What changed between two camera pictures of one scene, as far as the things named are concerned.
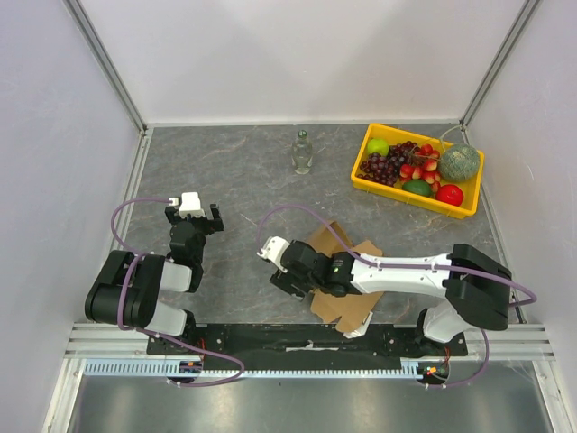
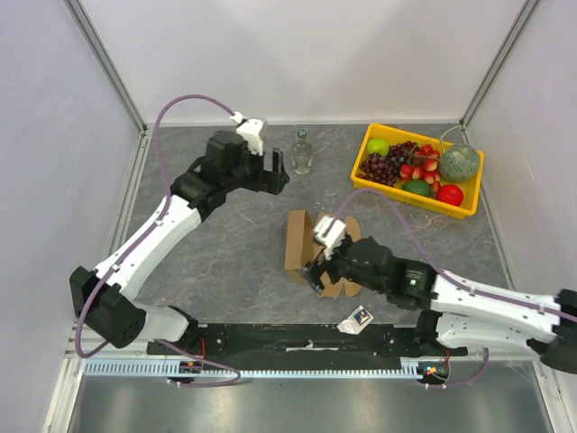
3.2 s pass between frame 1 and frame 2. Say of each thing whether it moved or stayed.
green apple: stayed
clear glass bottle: stayed
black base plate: stayed
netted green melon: stayed
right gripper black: moved
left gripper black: moved
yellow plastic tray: stayed
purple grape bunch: stayed
